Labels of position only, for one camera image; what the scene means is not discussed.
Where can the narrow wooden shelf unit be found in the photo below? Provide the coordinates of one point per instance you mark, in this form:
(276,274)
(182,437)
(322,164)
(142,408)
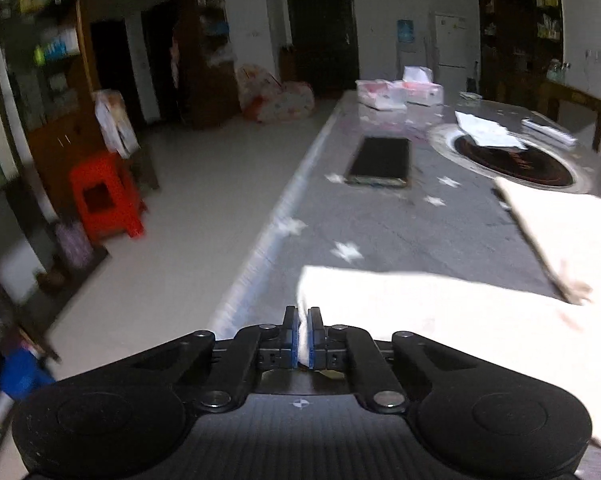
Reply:
(205,60)

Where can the white remote control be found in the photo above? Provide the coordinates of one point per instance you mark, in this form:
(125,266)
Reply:
(549,132)

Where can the cream white garment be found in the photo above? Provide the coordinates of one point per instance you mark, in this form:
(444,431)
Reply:
(430,310)

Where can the dark wooden door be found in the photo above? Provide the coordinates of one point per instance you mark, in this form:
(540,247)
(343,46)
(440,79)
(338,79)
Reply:
(323,35)

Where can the crumpled white paper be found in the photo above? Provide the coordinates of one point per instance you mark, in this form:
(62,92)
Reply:
(485,130)

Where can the dark wooden side table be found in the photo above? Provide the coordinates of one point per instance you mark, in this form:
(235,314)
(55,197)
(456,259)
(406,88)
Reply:
(575,97)

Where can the dark wooden display cabinet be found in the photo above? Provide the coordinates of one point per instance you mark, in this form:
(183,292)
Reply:
(518,45)

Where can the red plastic stool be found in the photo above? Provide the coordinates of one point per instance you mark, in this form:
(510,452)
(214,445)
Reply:
(105,200)

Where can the pink white tissue pack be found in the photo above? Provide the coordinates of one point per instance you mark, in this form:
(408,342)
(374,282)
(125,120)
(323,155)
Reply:
(425,92)
(380,94)

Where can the floral children's sofa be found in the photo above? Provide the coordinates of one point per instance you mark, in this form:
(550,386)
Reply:
(275,97)

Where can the round black induction cooker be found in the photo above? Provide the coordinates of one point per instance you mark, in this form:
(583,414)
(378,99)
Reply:
(520,167)

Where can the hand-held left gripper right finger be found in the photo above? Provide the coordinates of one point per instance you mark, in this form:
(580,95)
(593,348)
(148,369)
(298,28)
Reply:
(311,334)

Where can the water dispenser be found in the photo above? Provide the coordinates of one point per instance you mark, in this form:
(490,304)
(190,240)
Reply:
(405,40)

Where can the blue plastic container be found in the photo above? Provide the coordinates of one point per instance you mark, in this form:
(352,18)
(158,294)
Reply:
(23,372)

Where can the white refrigerator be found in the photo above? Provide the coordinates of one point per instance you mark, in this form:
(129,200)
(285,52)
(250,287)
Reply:
(450,45)

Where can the brown wooden shelf cabinet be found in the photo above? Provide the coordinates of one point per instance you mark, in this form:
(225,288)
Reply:
(55,110)

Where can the grey star-patterned tablecloth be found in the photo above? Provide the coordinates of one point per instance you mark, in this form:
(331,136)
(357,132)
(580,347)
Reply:
(405,230)

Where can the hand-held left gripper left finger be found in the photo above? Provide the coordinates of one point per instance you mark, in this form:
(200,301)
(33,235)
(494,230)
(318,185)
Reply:
(291,332)

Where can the white hanging bag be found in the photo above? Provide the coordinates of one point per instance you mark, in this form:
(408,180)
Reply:
(116,122)

